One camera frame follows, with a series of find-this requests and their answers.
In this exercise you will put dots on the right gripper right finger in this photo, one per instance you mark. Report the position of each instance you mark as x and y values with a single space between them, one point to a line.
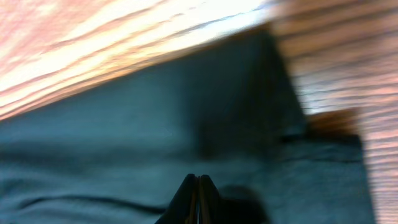
209 201

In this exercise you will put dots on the black t-shirt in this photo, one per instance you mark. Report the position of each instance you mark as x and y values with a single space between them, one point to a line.
119 152

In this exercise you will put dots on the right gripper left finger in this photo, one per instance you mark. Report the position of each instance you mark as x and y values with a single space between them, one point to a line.
179 207

